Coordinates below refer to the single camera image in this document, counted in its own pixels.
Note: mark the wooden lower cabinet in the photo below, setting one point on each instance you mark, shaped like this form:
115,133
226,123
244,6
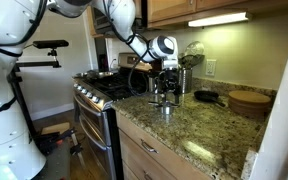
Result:
134,133

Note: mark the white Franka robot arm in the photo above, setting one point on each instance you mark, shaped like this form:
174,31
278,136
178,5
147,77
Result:
4,133

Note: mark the black orange bar clamp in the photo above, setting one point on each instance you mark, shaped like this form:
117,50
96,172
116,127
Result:
50,138

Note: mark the black stereo camera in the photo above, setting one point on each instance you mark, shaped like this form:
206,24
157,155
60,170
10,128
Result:
50,44

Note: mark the large silver measuring cup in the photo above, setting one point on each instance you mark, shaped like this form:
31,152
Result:
167,111

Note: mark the round wooden board stack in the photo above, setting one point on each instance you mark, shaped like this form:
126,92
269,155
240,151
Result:
249,97

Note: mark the stainless steel gas range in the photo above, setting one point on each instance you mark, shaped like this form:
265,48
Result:
94,126

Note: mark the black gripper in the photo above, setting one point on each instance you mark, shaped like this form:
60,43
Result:
170,80

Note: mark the under-cabinet light bar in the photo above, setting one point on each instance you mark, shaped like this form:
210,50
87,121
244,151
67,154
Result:
217,19

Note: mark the light wooden board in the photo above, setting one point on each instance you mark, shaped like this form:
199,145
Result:
55,128

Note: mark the black cast iron skillet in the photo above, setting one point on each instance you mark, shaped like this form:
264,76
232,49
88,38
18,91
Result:
205,96

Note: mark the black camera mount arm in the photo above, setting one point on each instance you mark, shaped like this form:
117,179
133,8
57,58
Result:
40,63

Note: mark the white door panel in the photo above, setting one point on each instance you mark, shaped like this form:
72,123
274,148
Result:
280,116

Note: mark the black stand pole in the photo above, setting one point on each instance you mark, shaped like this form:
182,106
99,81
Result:
20,103

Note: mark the wooden upper cabinets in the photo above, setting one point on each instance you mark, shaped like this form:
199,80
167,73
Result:
170,8

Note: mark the white wall outlet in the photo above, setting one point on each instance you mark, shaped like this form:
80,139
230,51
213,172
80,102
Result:
211,67

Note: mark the perforated steel utensil holder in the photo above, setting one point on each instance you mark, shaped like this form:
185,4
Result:
151,85
186,81

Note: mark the silver frying pan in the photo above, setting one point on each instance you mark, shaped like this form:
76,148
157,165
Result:
97,74

